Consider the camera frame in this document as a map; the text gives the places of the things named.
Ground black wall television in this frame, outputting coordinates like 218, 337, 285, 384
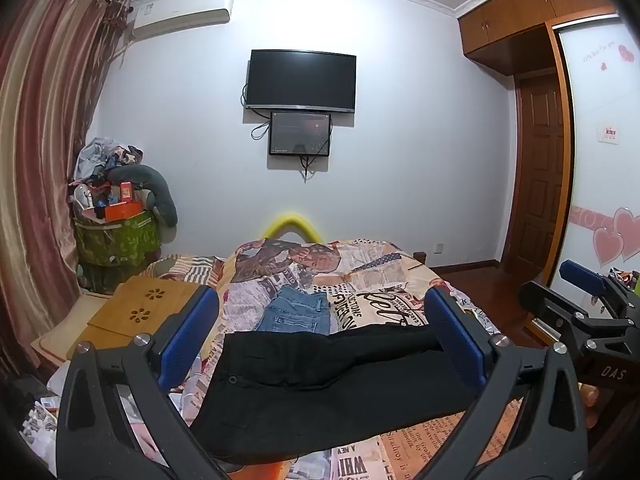
245, 49, 357, 114

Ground printed blanket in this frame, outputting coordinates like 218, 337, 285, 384
47, 235, 526, 480

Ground small black monitor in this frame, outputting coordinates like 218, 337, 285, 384
269, 111, 332, 157

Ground white cloth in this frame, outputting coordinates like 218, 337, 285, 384
20, 394, 67, 461

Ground black pants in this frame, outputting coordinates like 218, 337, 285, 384
190, 324, 481, 465

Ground orange box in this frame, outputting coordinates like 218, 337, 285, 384
102, 199, 146, 224

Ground pile of clothes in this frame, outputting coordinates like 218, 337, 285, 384
75, 136, 146, 184

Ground grey long pillow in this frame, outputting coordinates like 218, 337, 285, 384
107, 164, 179, 229

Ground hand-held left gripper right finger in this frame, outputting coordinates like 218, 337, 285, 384
415, 287, 589, 480

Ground green leaf-print storage box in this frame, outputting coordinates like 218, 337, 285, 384
74, 207, 162, 269

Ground wooden overhead cabinet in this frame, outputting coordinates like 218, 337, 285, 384
457, 0, 621, 77

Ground wooden lap table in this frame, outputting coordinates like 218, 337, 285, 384
30, 275, 207, 361

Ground heart-print wardrobe sliding door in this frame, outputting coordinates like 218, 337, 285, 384
542, 12, 640, 292

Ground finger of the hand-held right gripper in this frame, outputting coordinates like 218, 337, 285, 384
559, 259, 640, 307
519, 280, 637, 350

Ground person's right hand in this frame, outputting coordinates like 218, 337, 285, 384
581, 384, 602, 430

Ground striped curtain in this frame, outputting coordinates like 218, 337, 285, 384
0, 0, 132, 378

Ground black monitor cable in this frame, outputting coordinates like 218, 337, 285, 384
297, 154, 321, 182

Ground blue jeans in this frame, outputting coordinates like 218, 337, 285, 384
256, 286, 332, 336

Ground brown wooden door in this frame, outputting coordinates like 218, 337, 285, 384
500, 72, 574, 276

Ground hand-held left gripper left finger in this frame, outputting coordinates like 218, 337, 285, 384
56, 285, 229, 480

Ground white air conditioner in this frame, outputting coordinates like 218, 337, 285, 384
131, 0, 236, 41

